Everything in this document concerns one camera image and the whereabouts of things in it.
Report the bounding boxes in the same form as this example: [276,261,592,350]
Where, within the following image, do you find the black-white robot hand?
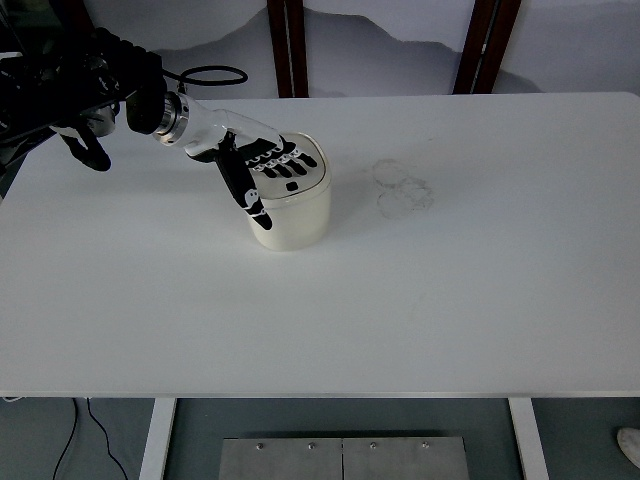
[178,94,322,233]

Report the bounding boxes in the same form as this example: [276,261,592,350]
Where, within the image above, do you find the cream lidded trash bin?
[239,131,332,252]

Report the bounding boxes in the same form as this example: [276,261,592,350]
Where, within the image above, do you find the mountain painting screen panel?
[491,0,640,96]
[87,0,279,99]
[298,0,477,98]

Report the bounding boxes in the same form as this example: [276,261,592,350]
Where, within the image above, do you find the white table leg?
[508,398,550,480]
[138,398,177,480]

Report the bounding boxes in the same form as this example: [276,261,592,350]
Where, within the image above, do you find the grey metal plate with screws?
[218,436,470,480]

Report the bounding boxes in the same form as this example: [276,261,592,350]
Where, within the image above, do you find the person's foot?
[615,426,640,469]

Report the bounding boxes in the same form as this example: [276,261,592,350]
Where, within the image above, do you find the brown wooden screen post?
[266,0,310,99]
[452,0,523,96]

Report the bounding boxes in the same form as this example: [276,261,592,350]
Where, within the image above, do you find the thin black floor cable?
[85,398,129,480]
[51,398,79,480]

